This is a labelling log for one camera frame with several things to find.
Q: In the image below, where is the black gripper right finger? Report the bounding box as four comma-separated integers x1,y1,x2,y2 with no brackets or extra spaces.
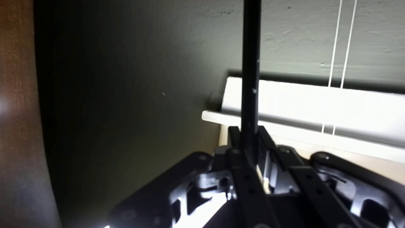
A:
256,125,405,228

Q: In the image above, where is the white blind cord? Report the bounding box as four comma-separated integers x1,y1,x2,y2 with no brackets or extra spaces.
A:
321,0,345,133
333,0,360,135

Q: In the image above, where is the black pole with round base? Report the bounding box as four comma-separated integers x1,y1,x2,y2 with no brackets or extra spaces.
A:
241,0,264,163

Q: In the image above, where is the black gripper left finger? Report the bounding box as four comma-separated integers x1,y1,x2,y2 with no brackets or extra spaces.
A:
105,125,278,228

